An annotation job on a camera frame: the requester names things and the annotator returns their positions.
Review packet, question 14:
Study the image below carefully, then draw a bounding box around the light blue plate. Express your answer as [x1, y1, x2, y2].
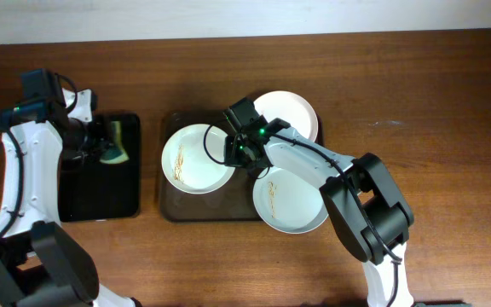
[252, 168, 328, 235]

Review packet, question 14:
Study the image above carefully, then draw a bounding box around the white plate with stain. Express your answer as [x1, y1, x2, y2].
[161, 124, 234, 194]

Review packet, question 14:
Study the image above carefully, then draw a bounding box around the green yellow sponge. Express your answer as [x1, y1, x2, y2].
[100, 121, 130, 165]

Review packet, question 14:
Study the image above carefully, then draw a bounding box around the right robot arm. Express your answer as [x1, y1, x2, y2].
[224, 118, 414, 306]

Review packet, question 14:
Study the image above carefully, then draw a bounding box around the black tray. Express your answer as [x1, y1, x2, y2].
[58, 113, 142, 223]

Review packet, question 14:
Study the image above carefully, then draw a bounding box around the pink white plate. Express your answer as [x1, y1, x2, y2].
[253, 90, 319, 141]

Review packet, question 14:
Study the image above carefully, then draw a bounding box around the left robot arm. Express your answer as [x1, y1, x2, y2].
[0, 121, 139, 307]

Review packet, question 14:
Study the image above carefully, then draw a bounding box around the brown serving tray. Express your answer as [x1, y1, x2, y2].
[158, 108, 325, 223]

